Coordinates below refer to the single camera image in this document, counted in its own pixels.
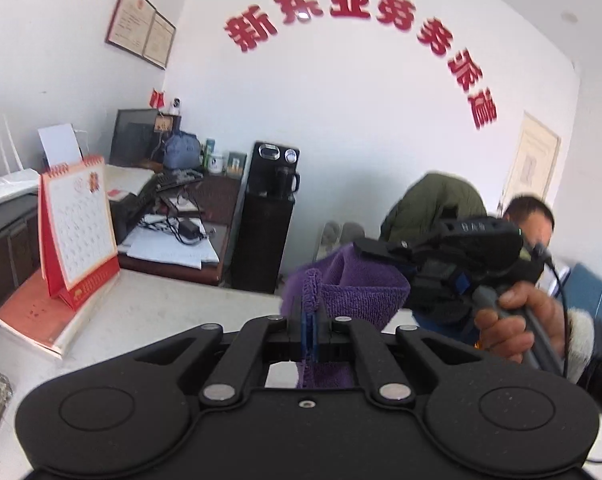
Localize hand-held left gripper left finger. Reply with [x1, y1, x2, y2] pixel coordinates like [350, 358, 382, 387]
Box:
[133, 300, 318, 407]

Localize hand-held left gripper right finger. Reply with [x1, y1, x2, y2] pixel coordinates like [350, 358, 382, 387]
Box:
[319, 305, 486, 406]

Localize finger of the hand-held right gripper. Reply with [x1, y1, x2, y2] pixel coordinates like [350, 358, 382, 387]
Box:
[353, 238, 422, 273]

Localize purple towel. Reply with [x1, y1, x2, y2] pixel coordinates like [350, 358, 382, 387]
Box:
[281, 242, 412, 391]

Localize person's right hand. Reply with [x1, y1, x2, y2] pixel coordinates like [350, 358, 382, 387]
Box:
[473, 282, 569, 366]

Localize grey slipper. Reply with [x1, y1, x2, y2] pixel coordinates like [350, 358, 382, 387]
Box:
[341, 221, 366, 251]
[317, 221, 342, 261]

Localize olive green puffer jacket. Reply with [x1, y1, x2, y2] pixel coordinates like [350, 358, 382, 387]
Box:
[380, 172, 489, 246]

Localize black water dispenser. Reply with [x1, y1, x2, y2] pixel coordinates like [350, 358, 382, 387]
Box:
[231, 141, 302, 295]

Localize blue table mat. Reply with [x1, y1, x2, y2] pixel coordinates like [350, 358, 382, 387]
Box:
[563, 262, 602, 321]

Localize black power adapter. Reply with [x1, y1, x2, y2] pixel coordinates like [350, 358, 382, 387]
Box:
[178, 217, 202, 243]

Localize dark wooden desk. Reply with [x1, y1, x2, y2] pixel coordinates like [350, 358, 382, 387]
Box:
[103, 162, 249, 288]

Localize white paper sheets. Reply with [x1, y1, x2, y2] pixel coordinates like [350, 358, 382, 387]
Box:
[118, 225, 220, 270]

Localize black keyboard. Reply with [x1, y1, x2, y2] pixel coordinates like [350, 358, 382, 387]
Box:
[153, 170, 204, 192]

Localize black inkjet printer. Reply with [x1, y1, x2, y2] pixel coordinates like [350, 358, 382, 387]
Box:
[103, 162, 162, 246]

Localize blue bag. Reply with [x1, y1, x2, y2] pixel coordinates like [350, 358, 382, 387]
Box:
[162, 131, 202, 171]

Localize red desk calendar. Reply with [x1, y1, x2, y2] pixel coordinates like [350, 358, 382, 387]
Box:
[37, 155, 122, 311]

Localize black computer monitor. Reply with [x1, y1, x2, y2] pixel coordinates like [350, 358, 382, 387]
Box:
[110, 108, 166, 168]

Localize pink textbook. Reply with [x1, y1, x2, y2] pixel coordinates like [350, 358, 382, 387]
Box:
[0, 265, 122, 361]

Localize upright white paper sheet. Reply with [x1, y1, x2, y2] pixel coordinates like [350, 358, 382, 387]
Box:
[37, 123, 82, 168]

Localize framed certificates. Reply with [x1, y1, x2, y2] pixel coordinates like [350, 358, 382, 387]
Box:
[105, 0, 176, 71]

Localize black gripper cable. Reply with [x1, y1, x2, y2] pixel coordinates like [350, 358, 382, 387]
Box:
[546, 257, 570, 311]

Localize beige wall notice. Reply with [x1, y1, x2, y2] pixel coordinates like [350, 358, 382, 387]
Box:
[501, 110, 562, 206]

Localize small photo frame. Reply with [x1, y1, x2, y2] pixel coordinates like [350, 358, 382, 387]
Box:
[226, 151, 248, 178]

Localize red wall lettering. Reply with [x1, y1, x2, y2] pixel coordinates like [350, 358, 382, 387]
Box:
[224, 0, 499, 131]

